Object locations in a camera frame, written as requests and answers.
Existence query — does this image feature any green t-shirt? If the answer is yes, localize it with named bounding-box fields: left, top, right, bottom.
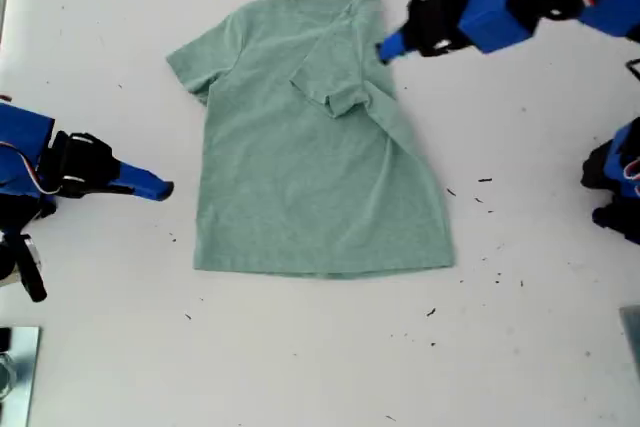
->
left=165, top=0, right=457, bottom=281

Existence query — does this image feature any steel post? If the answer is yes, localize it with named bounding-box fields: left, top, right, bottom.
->
left=0, top=325, right=44, bottom=427

